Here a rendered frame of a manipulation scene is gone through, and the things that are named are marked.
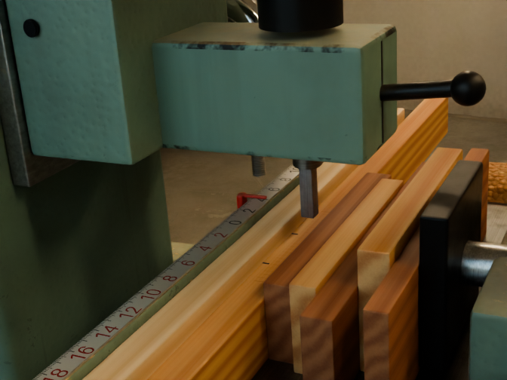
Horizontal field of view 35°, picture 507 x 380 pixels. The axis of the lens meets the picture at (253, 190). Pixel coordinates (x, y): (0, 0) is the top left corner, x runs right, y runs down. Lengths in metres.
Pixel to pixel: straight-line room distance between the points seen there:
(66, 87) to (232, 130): 0.10
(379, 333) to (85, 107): 0.23
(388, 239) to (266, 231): 0.10
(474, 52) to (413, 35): 0.32
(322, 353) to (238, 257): 0.09
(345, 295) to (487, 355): 0.08
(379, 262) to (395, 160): 0.26
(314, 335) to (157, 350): 0.08
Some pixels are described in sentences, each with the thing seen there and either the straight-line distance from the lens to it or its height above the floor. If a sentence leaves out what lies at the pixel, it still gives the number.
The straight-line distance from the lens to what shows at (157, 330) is 0.42.
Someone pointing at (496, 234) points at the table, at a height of 0.90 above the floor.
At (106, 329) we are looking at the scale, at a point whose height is 0.96.
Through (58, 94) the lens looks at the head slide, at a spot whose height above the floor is 1.04.
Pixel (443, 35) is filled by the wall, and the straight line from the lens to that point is 4.05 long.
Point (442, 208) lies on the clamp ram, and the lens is 0.42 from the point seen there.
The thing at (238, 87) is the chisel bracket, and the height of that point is 1.04.
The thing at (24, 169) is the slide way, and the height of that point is 0.99.
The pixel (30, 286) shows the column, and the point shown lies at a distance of 0.59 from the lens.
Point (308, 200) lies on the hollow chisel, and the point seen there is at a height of 0.96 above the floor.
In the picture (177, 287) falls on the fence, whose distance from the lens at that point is 0.45.
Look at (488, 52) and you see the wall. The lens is 3.99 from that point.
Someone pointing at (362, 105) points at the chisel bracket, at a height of 1.04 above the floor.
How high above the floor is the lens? 1.16
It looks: 21 degrees down
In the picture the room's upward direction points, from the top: 4 degrees counter-clockwise
